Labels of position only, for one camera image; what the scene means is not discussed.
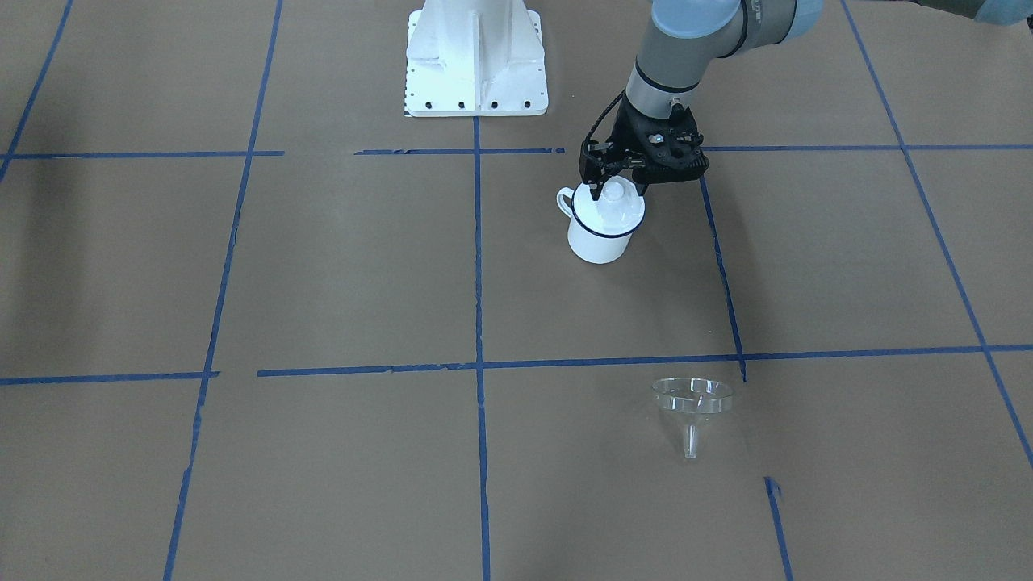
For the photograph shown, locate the clear plastic funnel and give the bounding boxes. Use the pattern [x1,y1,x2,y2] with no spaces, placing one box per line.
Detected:
[650,378,735,461]

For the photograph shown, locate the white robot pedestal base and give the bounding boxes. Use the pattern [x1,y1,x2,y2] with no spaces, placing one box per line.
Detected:
[404,1,550,118]

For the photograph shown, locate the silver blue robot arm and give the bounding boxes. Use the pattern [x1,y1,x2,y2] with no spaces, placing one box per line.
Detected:
[580,1,824,198]

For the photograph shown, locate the white enamel mug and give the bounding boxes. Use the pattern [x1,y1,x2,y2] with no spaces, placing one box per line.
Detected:
[556,176,646,264]

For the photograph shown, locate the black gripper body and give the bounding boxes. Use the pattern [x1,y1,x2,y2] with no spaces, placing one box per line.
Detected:
[608,103,709,184]

